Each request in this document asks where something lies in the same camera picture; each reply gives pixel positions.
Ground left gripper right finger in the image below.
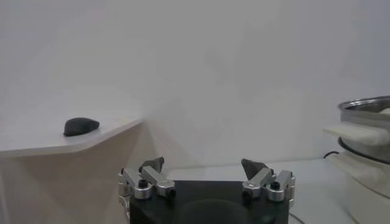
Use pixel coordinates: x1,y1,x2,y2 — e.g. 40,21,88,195
240,158,296,202

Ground stainless steel steamer basket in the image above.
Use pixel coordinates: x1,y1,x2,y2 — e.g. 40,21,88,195
322,96,390,153

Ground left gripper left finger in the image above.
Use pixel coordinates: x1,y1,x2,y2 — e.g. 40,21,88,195
118,156,177,201

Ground white side table with mouse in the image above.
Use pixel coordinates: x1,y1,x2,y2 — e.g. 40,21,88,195
0,91,159,224

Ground black computer mouse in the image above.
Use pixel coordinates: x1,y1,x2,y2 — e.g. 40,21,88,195
63,117,101,137

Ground cream electric cooker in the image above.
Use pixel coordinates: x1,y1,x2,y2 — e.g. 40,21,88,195
327,136,390,224

